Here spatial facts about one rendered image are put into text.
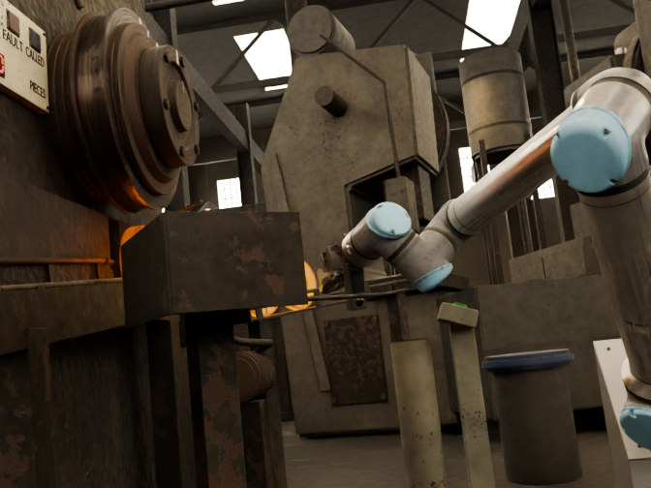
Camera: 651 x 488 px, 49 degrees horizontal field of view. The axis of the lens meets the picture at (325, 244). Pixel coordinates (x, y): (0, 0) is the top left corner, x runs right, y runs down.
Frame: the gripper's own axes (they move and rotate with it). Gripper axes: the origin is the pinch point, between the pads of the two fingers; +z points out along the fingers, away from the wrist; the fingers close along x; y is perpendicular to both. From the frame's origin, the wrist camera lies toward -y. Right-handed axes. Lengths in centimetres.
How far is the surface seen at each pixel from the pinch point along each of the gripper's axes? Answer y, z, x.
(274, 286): -19, -64, 47
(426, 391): -28, 23, -35
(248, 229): -10, -67, 50
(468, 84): 426, 480, -643
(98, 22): 61, -29, 48
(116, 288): 2, -20, 57
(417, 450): -42, 30, -29
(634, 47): 136, 62, -302
